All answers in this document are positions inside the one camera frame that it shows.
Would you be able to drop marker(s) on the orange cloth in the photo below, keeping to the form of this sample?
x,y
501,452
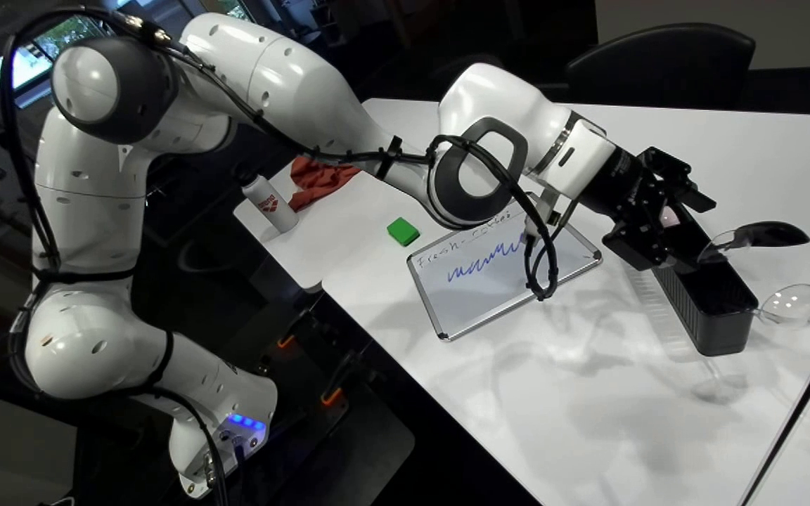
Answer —
x,y
316,182

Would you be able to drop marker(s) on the green block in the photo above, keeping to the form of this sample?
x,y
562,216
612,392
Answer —
x,y
404,232

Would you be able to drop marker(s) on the small white bottle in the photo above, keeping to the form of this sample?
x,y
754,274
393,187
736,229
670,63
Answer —
x,y
271,202

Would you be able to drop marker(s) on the computer monitor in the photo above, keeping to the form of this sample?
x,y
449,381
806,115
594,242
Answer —
x,y
8,67

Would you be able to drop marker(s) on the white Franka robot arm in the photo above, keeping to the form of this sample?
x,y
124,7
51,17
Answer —
x,y
275,78

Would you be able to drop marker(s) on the black spoon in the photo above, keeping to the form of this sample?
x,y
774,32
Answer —
x,y
768,234

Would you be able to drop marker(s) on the small whiteboard with blue writing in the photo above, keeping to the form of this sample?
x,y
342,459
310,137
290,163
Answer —
x,y
479,295

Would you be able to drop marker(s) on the black rectangular box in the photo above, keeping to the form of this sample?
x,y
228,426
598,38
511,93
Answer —
x,y
716,303

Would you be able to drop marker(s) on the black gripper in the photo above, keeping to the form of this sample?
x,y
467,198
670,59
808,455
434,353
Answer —
x,y
631,191

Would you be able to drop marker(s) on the clear glass bowl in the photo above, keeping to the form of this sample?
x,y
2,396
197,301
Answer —
x,y
792,303

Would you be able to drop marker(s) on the orange table clamp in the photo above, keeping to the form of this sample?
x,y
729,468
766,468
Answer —
x,y
285,340
331,396

